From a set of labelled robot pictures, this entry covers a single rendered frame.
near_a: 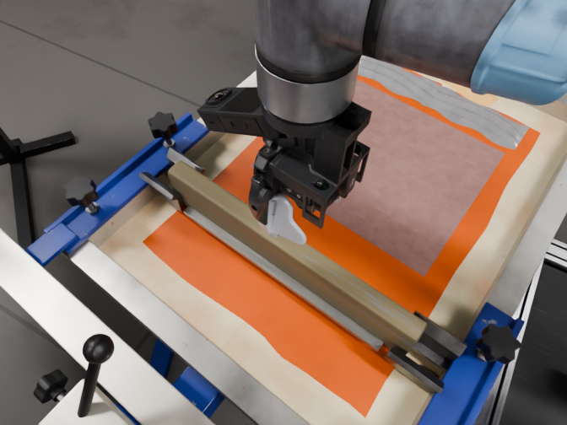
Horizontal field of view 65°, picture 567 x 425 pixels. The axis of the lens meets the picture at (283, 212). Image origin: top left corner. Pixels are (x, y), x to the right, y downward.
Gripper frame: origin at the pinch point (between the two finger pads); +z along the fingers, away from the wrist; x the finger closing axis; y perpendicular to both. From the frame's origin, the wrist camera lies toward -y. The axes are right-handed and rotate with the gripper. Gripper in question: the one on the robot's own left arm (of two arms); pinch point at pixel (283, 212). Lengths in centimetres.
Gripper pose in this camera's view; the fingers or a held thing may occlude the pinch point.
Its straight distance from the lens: 52.5
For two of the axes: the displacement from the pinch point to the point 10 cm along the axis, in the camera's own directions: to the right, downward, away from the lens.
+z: 0.0, 5.2, 8.5
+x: 6.1, -6.7, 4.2
